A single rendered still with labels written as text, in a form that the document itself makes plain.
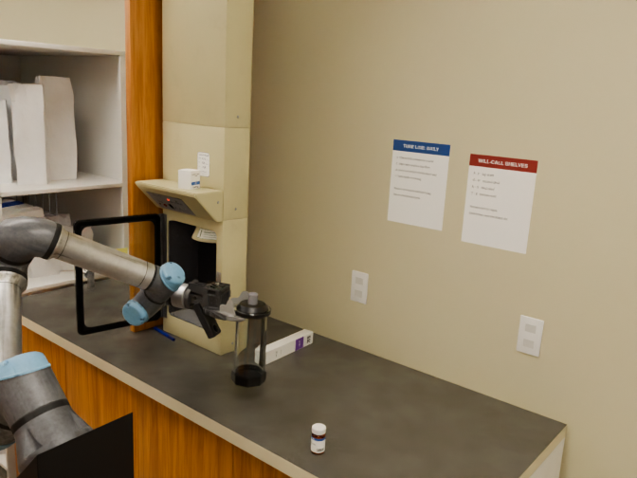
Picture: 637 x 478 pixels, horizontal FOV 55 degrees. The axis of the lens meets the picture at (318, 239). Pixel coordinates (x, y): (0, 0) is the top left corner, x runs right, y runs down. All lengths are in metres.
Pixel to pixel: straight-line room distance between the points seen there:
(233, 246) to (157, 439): 0.66
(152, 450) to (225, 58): 1.26
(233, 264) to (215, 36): 0.73
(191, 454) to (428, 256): 0.97
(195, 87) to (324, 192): 0.59
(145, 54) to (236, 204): 0.60
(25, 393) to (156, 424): 0.78
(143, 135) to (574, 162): 1.40
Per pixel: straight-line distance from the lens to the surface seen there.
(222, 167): 2.01
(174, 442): 2.04
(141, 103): 2.26
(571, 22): 1.88
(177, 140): 2.18
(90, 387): 2.38
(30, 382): 1.39
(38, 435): 1.35
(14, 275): 1.69
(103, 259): 1.69
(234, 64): 2.02
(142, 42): 2.26
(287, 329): 2.41
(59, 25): 3.73
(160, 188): 2.08
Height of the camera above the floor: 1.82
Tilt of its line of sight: 13 degrees down
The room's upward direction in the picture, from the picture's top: 3 degrees clockwise
